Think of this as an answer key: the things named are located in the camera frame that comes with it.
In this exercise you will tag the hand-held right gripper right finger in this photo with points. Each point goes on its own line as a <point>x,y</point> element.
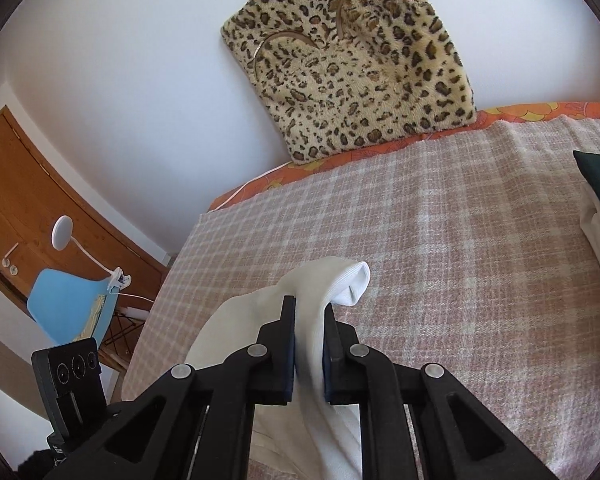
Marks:
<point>330,365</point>

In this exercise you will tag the white clip lamp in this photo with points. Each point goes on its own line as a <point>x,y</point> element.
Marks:
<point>61,232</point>

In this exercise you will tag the wooden door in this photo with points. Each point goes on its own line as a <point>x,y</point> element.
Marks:
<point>40,185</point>

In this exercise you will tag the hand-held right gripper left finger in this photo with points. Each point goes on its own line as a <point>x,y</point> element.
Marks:
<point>289,355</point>

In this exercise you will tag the yellow patterned cloth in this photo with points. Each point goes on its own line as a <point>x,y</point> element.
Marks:
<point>94,315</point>

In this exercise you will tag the orange floral bedsheet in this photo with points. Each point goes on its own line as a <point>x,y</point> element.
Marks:
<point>510,112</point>

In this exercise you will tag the pink plaid blanket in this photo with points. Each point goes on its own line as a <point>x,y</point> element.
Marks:
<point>455,260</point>

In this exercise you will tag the cream white garment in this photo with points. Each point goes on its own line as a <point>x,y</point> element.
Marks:
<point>230,325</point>

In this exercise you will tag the blue chair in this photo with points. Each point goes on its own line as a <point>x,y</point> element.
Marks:
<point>60,300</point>

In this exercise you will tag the leopard print cushion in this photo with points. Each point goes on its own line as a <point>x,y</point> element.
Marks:
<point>355,85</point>

